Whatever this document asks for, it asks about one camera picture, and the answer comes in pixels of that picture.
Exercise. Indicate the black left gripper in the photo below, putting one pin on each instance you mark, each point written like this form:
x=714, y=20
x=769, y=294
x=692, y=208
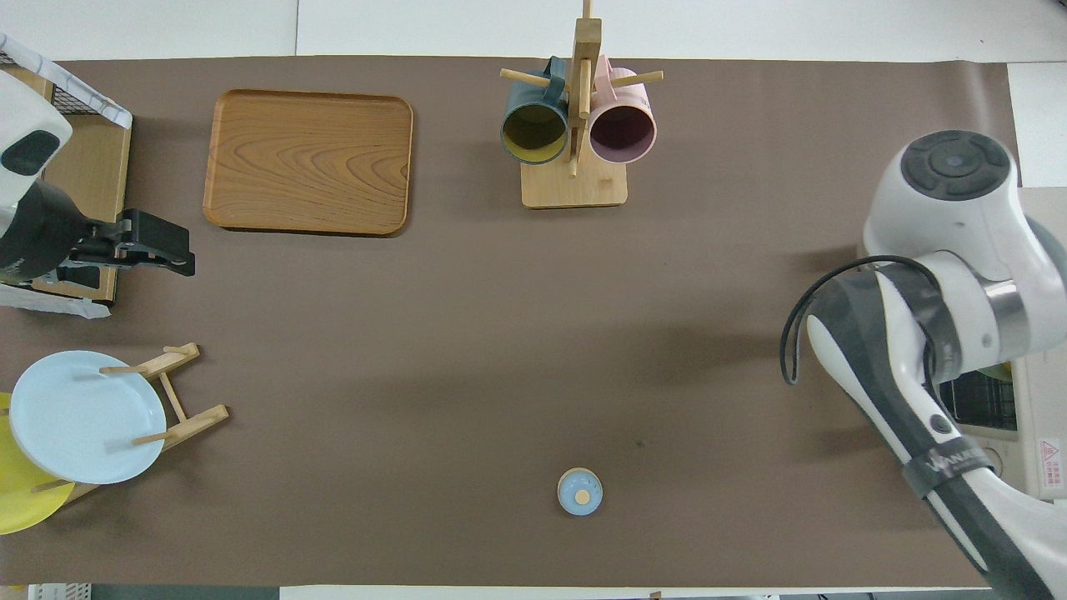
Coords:
x=50, y=233

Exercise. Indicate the beige toaster oven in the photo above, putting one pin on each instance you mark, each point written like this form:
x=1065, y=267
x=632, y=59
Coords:
x=1042, y=400

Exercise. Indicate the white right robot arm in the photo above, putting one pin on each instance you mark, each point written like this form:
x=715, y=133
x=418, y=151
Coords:
x=959, y=217

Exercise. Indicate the light blue plate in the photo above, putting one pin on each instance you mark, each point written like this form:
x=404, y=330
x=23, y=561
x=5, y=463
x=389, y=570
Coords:
x=75, y=425

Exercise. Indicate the wooden plate rack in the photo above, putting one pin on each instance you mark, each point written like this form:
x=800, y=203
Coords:
x=196, y=421

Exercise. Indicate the brown wooden tray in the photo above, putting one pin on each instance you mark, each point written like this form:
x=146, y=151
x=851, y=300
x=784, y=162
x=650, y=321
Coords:
x=308, y=162

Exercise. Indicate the yellow plate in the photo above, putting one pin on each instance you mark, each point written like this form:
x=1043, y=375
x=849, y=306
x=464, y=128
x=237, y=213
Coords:
x=25, y=508

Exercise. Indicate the brown table mat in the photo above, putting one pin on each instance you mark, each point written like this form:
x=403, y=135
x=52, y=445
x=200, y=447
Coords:
x=500, y=333

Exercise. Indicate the dark blue mug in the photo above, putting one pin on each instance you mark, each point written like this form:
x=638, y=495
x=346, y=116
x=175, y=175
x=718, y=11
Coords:
x=533, y=133

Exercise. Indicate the wooden mug tree stand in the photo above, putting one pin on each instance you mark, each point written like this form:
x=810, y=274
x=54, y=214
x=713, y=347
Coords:
x=575, y=192

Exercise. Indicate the pink mug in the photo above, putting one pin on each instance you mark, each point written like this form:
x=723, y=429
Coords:
x=621, y=133

